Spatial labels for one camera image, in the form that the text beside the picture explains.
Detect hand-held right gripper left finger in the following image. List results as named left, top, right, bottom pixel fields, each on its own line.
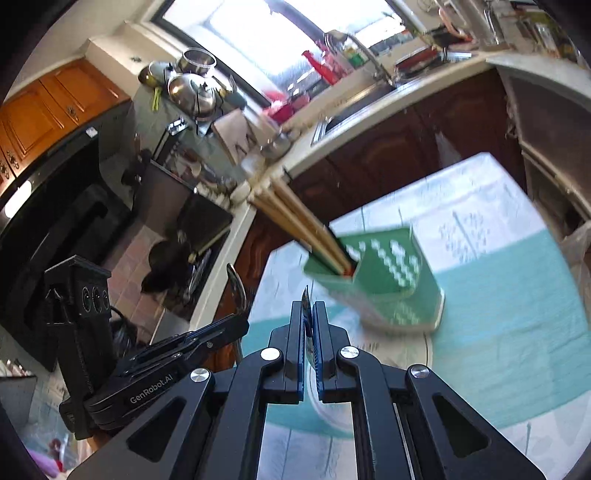
left=67, top=299, right=306, bottom=480

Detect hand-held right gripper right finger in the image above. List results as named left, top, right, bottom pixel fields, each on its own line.
left=314, top=300, right=548, bottom=480

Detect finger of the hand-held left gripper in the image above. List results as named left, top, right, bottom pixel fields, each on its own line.
left=111, top=340, right=220, bottom=387
left=152, top=315, right=250, bottom=354

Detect white ceramic spoon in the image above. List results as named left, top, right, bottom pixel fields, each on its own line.
left=300, top=285, right=358, bottom=437

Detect green plastic utensil holder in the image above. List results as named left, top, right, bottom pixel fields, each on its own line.
left=302, top=225, right=446, bottom=335

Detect white chopstick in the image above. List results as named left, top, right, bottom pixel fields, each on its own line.
left=256, top=182, right=354, bottom=275

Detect brown wooden chopstick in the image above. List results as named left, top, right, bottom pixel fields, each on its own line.
left=265, top=178, right=356, bottom=274
left=276, top=173, right=358, bottom=273

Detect black gas stove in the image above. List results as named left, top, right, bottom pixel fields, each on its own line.
left=180, top=231, right=232, bottom=320

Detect black wok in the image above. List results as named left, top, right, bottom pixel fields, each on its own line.
left=141, top=240, right=195, bottom=297

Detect black stove splash guard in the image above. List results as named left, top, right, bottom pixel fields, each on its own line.
left=147, top=159, right=234, bottom=254

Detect steel bowl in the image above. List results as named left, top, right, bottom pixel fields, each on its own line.
left=261, top=134, right=293, bottom=158

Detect wooden cutting board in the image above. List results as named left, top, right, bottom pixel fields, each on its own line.
left=212, top=110, right=260, bottom=165

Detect wooden upper cabinet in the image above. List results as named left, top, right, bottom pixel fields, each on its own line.
left=0, top=59, right=133, bottom=179

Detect pink basin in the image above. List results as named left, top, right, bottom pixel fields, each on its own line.
left=265, top=90, right=297, bottom=123

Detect dark wooden base cabinets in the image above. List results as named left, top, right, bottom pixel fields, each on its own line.
left=217, top=69, right=528, bottom=315

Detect steel sink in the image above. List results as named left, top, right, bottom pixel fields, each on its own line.
left=313, top=83, right=400, bottom=145

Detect hanging steel pan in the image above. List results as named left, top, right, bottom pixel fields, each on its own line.
left=139, top=62, right=174, bottom=89

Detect hanging steel pot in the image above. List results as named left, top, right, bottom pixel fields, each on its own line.
left=180, top=48, right=218, bottom=75

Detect red spray bottle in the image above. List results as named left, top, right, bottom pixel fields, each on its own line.
left=302, top=50, right=341, bottom=86

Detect white plastic bag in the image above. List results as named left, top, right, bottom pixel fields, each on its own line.
left=561, top=225, right=591, bottom=278

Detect kitchen window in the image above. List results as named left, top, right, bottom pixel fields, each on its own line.
left=161, top=0, right=419, bottom=108

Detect steel faucet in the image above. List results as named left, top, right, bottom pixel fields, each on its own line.
left=325, top=30, right=399, bottom=89

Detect white kitchen countertop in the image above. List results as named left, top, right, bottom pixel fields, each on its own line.
left=189, top=46, right=591, bottom=324

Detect steel electric kettle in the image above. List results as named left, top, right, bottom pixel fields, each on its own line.
left=441, top=0, right=505, bottom=47

